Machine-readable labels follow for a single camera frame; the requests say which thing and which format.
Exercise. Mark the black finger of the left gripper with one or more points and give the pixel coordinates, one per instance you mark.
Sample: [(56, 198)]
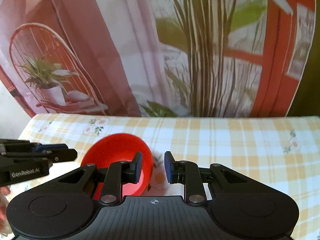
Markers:
[(59, 155)]

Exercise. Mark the person's hand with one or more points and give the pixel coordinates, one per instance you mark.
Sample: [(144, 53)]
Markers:
[(5, 227)]

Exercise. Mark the printed room backdrop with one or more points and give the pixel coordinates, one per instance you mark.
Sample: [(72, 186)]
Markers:
[(157, 58)]

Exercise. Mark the yellow plaid tablecloth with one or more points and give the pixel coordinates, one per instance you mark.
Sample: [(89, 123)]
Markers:
[(280, 152)]

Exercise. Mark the red bowl front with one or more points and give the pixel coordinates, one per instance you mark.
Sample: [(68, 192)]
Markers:
[(118, 147)]

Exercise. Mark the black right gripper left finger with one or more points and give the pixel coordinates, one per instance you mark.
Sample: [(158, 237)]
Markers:
[(105, 185)]

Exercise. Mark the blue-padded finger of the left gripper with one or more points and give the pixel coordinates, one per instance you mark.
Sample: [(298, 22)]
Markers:
[(9, 145)]

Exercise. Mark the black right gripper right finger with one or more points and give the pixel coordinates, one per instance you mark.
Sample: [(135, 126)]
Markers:
[(193, 178)]

